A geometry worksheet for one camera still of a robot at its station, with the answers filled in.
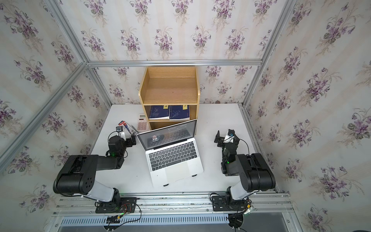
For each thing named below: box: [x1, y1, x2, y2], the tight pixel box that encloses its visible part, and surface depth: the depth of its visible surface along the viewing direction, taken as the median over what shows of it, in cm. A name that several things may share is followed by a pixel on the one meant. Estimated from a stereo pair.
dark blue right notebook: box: [169, 104, 190, 121], surface depth 92 cm
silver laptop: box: [136, 118, 204, 188], surface depth 83 cm
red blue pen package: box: [117, 120, 140, 135], surface depth 106 cm
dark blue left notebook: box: [148, 105, 171, 120], surface depth 93 cm
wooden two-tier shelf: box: [138, 65, 201, 135], surface depth 90 cm
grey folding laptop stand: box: [162, 174, 198, 188], surface depth 83 cm
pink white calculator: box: [137, 113, 150, 133], surface depth 106 cm
